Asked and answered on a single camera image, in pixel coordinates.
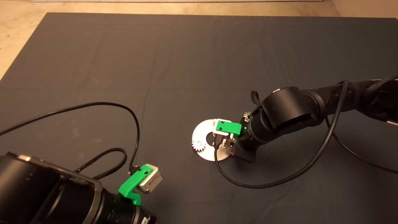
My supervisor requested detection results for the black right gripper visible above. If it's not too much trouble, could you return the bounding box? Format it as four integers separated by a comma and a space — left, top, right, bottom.
233, 112, 268, 163

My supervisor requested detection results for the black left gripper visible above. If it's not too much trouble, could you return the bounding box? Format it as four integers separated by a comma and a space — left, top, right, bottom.
103, 190, 157, 224

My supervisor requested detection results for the round metal carrier plate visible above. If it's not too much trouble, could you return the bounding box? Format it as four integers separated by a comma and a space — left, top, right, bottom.
192, 118, 237, 162

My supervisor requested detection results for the dark grey table cloth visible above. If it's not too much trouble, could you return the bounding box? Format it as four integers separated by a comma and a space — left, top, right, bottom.
0, 12, 398, 224

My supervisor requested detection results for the green left camera mount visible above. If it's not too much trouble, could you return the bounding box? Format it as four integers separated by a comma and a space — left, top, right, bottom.
118, 165, 153, 206

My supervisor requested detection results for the silver right camera box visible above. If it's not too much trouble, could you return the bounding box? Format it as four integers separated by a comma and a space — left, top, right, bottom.
213, 118, 232, 136

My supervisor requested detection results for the silver camera box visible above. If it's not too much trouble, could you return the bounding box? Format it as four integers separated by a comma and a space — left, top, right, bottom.
213, 118, 232, 136
138, 164, 163, 195

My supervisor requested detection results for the silver left camera box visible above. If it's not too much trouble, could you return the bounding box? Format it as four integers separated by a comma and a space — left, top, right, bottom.
138, 164, 163, 195

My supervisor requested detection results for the black right camera cable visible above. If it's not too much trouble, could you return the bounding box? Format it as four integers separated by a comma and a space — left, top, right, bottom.
213, 80, 349, 189

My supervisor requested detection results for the black camera cable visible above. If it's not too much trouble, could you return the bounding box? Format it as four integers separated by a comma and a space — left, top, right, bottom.
0, 102, 140, 175
213, 80, 349, 189

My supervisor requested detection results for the black left camera cable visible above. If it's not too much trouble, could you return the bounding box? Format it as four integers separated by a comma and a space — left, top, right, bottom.
0, 102, 140, 175

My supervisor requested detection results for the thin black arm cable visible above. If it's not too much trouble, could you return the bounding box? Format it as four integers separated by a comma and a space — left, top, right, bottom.
325, 117, 398, 175

